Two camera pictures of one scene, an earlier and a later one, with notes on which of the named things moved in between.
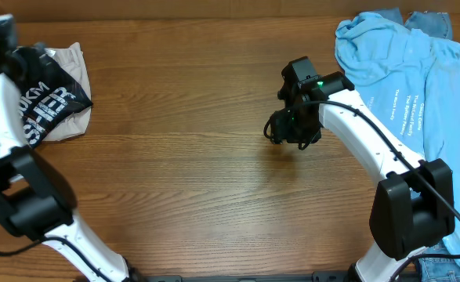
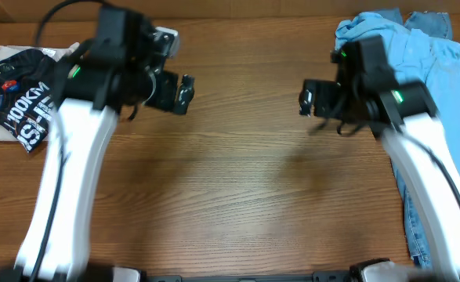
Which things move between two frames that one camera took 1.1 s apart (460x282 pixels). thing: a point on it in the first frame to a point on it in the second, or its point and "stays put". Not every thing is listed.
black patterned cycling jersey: [51, 94] stays put
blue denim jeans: [437, 23] stays put
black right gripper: [281, 133] to [324, 92]
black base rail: [316, 276] stays put
